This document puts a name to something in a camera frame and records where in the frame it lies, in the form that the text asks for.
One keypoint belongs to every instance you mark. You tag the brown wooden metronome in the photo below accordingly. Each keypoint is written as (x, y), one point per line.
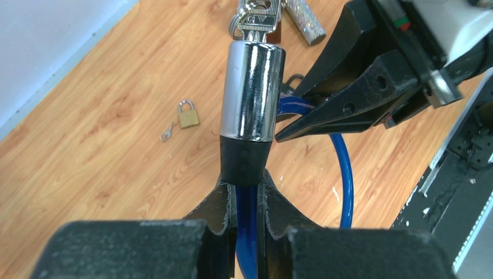
(276, 36)

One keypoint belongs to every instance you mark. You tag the black padlock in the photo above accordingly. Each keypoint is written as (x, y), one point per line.
(288, 88)

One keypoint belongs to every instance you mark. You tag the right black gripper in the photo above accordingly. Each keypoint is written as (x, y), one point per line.
(393, 59)

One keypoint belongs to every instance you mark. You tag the small silver key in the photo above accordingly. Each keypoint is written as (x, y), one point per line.
(167, 133)

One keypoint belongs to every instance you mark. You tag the blue cable lock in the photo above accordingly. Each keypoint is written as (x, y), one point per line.
(251, 103)

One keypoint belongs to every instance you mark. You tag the silver cable lock keys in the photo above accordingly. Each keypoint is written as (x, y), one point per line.
(255, 20)

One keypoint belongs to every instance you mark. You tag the glittery silver cylinder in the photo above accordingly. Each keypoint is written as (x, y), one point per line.
(306, 21)

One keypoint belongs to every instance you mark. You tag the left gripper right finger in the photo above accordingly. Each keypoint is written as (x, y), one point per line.
(346, 250)

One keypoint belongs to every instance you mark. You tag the small brass padlock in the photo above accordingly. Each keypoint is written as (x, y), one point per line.
(187, 118)

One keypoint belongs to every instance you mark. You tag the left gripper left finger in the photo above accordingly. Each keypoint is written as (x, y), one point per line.
(200, 245)

